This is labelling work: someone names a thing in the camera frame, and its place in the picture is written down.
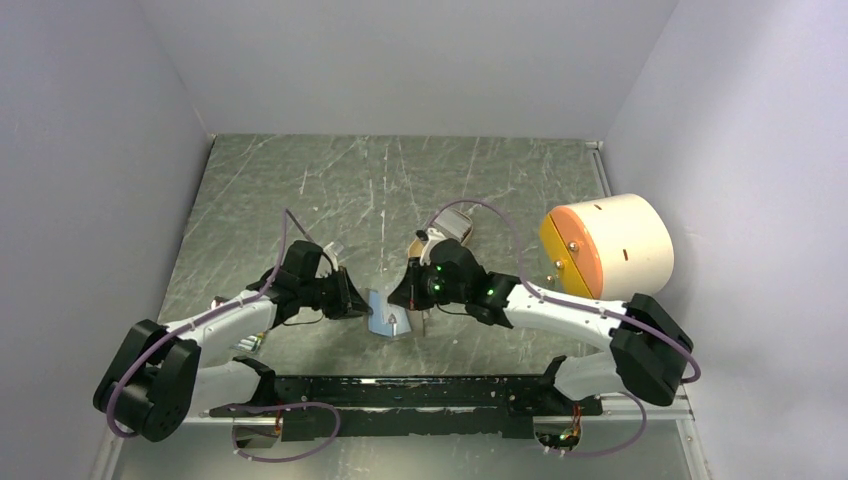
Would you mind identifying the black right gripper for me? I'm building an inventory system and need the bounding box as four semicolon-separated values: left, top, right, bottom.
389;256;469;310

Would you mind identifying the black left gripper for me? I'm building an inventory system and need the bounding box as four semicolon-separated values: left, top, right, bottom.
300;266;373;320

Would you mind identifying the grey card holder wallet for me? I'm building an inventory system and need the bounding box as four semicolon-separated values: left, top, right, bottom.
364;289;428;340

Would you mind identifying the stack of credit cards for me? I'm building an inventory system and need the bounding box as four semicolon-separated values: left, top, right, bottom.
432;208;474;246

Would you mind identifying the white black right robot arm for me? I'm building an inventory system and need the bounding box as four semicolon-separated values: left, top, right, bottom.
388;239;694;414

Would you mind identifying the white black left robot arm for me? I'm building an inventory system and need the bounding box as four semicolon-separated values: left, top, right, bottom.
93;240;373;442

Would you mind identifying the beige oval tray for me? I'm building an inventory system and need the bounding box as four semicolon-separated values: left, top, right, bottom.
407;208;474;259

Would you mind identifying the pack of coloured markers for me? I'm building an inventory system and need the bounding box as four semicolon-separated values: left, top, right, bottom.
232;333;265;354

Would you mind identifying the cream cylinder orange lid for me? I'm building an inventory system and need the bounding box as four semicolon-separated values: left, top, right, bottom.
539;194;674;300

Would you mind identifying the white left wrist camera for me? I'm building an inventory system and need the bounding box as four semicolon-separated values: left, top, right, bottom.
323;241;345;268

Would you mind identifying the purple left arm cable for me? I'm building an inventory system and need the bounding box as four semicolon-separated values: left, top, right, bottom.
105;208;343;464

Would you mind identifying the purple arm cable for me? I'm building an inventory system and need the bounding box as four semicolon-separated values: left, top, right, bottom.
423;199;702;460
105;208;343;464

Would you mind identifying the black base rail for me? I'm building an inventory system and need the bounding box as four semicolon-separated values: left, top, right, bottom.
209;374;604;444

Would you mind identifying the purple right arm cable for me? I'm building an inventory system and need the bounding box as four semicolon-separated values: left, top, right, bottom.
423;199;702;460

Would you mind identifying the aluminium frame rail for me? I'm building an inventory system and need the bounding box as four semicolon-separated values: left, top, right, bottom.
92;376;694;480

